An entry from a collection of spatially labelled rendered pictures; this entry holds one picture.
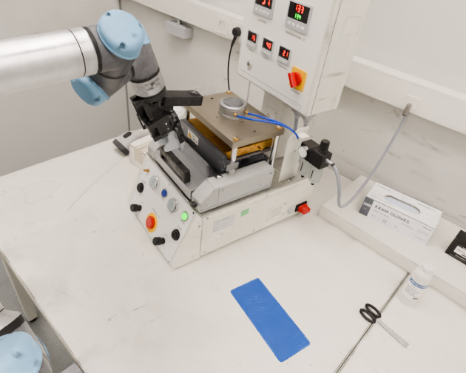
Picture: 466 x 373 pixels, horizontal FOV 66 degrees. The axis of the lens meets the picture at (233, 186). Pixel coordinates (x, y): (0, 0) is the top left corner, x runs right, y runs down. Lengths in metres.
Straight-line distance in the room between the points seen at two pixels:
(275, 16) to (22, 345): 0.92
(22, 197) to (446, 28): 1.43
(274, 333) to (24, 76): 0.78
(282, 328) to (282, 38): 0.77
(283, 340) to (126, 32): 0.77
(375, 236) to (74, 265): 0.92
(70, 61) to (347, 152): 1.17
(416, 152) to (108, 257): 1.09
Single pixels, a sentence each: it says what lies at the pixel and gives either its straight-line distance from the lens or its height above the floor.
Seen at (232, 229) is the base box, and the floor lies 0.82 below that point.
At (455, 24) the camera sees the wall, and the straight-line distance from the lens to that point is 1.34.
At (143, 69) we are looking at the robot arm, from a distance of 0.84.
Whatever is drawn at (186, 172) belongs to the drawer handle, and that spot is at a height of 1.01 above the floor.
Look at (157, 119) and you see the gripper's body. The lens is 0.92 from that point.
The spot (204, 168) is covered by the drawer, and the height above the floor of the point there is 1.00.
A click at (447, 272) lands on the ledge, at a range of 1.29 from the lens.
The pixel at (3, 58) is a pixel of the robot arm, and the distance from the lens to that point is 0.62.
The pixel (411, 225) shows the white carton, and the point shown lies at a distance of 1.30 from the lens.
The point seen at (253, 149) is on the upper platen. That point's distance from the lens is 1.05.
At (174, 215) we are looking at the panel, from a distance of 1.06.
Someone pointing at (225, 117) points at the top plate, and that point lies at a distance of 1.04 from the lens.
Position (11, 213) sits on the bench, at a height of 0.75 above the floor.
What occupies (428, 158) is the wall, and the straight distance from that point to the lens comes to 1.44.
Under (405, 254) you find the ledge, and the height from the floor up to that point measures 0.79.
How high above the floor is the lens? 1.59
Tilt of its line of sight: 38 degrees down
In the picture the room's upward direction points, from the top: 8 degrees clockwise
